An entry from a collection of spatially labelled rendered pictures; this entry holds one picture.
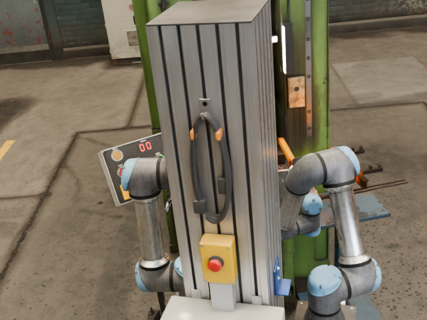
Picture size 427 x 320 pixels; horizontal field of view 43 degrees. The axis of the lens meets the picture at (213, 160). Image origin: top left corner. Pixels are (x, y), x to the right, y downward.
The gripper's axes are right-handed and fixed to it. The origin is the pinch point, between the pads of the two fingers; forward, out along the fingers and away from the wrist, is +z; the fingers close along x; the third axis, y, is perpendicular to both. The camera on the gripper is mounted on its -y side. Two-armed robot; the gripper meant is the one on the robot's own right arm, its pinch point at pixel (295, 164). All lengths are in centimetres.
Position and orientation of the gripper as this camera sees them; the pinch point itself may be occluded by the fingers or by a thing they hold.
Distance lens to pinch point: 248.9
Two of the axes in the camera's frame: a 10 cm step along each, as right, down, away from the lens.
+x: 9.9, -1.3, 0.3
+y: 1.0, 9.0, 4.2
